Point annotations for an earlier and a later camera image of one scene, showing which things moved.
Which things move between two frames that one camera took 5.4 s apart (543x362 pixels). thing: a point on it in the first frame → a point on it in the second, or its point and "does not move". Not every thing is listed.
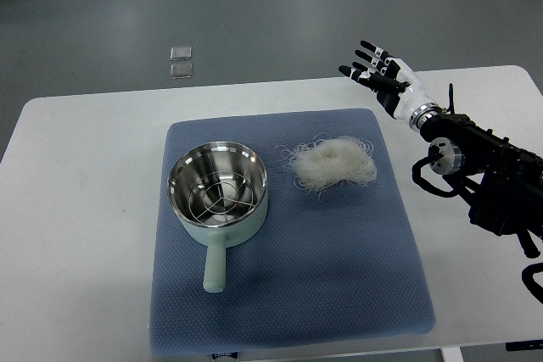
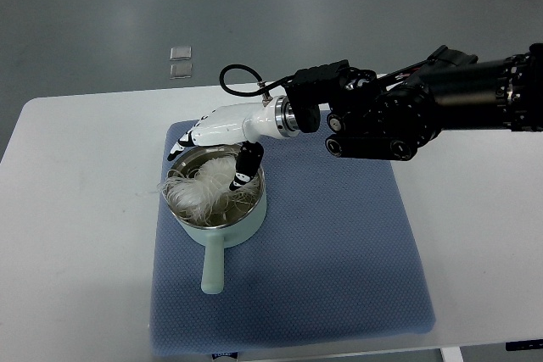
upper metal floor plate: (181, 52) does not move
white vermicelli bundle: (326, 162) → (204, 194)
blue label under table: (233, 354) does not move
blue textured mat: (324, 266) does not move
